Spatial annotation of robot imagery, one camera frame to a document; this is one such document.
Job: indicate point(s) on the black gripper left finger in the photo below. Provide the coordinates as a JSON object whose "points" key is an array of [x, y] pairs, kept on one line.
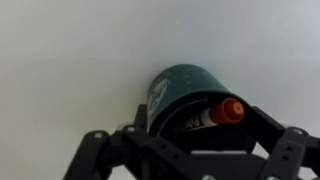
{"points": [[143, 150]]}

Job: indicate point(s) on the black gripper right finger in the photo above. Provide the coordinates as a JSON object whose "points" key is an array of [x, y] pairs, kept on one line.
{"points": [[290, 150]]}

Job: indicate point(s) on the dark blue speckled mug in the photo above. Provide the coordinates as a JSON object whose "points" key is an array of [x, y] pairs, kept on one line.
{"points": [[181, 85]]}

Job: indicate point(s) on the orange capped white marker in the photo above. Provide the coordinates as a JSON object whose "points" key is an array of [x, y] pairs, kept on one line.
{"points": [[226, 111]]}

